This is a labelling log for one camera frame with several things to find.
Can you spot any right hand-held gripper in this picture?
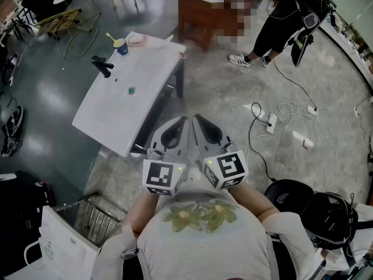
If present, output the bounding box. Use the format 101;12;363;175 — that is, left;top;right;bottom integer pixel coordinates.
191;114;249;191

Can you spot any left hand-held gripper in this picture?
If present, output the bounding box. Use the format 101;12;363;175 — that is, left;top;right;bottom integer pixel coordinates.
142;115;190;197

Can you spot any person's left forearm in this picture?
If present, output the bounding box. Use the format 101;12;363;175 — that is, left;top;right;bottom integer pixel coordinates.
122;190;160;236

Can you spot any person's right forearm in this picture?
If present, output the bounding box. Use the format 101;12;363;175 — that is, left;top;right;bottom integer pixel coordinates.
230;182;280;224

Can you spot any white ceramic sink basin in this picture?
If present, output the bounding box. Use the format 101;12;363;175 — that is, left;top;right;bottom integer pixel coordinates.
72;31;187;158

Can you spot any white power strip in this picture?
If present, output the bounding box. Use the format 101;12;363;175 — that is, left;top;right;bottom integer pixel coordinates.
265;113;278;135

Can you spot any white paper strip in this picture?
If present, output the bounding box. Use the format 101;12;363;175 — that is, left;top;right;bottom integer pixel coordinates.
292;130;315;150

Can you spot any black round stool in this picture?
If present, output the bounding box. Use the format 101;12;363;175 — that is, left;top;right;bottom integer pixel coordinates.
264;178;316;213

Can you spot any black faucet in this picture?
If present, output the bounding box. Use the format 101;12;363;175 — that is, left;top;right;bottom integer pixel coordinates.
90;55;115;79

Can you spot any blue cup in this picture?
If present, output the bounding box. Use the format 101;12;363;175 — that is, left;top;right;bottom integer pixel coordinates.
112;38;129;55

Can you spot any person's grey flower shirt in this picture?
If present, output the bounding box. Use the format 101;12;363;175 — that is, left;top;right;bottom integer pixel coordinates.
93;182;317;280

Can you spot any wooden vanity with white top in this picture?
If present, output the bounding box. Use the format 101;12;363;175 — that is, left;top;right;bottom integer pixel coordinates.
176;0;234;52

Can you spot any black backpack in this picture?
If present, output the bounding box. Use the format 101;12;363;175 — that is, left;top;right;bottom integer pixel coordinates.
299;191;360;251

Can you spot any white appliance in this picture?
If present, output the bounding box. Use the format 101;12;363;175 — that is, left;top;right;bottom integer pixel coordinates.
23;205;100;280

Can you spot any black device on floor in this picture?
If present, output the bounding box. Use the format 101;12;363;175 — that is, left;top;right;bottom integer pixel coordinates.
0;104;24;158

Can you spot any curved white counter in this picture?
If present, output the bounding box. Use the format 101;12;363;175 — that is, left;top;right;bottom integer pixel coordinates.
317;10;373;95

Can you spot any black case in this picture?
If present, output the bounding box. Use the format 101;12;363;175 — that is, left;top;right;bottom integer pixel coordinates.
0;170;57;275

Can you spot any black power strip cable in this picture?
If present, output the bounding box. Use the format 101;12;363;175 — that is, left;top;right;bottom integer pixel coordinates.
247;101;277;184

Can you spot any black metal sink frame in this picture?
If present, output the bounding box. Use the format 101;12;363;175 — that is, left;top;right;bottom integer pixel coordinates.
129;58;185;154

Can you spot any white cable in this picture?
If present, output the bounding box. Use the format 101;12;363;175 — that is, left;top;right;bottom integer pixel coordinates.
249;100;325;145

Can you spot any long black cable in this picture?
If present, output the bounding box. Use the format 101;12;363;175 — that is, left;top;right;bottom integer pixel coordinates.
272;57;318;111

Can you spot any metal wire rack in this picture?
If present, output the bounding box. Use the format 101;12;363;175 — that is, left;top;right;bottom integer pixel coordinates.
52;196;124;248

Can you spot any yellow wire chair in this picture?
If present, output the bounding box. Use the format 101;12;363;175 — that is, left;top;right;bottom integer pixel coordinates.
34;8;101;58

